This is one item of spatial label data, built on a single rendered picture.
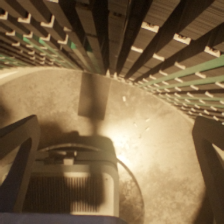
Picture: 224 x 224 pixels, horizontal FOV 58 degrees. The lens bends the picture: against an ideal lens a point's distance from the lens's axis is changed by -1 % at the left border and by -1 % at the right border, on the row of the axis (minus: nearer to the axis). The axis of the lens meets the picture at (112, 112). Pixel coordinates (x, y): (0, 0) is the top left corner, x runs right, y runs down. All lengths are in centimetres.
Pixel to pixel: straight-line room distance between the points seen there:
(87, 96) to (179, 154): 61
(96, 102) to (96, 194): 45
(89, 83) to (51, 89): 24
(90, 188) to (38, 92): 59
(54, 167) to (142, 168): 52
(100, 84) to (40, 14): 85
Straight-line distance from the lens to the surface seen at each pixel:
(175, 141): 120
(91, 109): 108
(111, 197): 93
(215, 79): 21
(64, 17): 17
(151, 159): 120
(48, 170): 93
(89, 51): 29
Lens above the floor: 112
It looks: 85 degrees down
